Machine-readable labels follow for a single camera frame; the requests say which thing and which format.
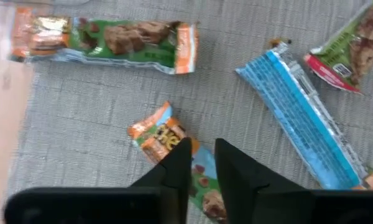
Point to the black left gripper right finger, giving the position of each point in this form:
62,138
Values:
245,193

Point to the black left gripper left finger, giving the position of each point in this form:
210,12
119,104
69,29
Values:
177,174

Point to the orange chewy granola bar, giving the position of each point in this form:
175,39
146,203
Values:
157,137
121,40

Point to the blue granola bar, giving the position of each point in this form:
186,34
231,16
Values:
301,118

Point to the red green granola bar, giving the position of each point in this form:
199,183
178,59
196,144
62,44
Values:
357,43

